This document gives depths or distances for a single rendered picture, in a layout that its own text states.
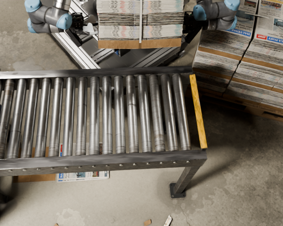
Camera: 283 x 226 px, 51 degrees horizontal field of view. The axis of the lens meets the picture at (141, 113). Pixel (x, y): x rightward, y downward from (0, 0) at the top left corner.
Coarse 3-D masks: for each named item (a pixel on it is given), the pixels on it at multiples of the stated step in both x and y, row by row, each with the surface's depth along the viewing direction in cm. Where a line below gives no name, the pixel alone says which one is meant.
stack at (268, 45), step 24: (216, 0) 187; (240, 0) 188; (264, 0) 189; (240, 24) 179; (264, 24) 180; (216, 48) 191; (240, 48) 184; (264, 48) 180; (216, 72) 212; (240, 72) 204; (264, 72) 197; (192, 96) 248; (216, 96) 238; (240, 96) 229; (264, 96) 221
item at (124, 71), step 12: (0, 72) 161; (12, 72) 162; (24, 72) 162; (36, 72) 162; (48, 72) 162; (60, 72) 163; (72, 72) 163; (84, 72) 163; (96, 72) 163; (108, 72) 164; (120, 72) 164; (132, 72) 164; (144, 72) 164; (156, 72) 165; (168, 72) 165; (180, 72) 165; (192, 72) 165
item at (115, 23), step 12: (108, 0) 121; (120, 0) 122; (132, 0) 123; (108, 12) 124; (120, 12) 125; (132, 12) 126; (108, 24) 128; (120, 24) 129; (132, 24) 130; (108, 36) 133; (120, 36) 134; (132, 36) 134
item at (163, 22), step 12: (156, 0) 123; (168, 0) 124; (180, 0) 124; (156, 12) 126; (168, 12) 127; (180, 12) 128; (156, 24) 130; (168, 24) 131; (180, 24) 132; (156, 36) 135; (168, 36) 135; (180, 36) 136
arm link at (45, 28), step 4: (28, 20) 146; (28, 24) 146; (32, 24) 146; (40, 24) 145; (44, 24) 146; (48, 24) 147; (28, 28) 147; (32, 28) 147; (36, 28) 147; (40, 28) 147; (44, 28) 147; (48, 28) 147; (32, 32) 149; (36, 32) 149; (40, 32) 150; (44, 32) 150; (48, 32) 150
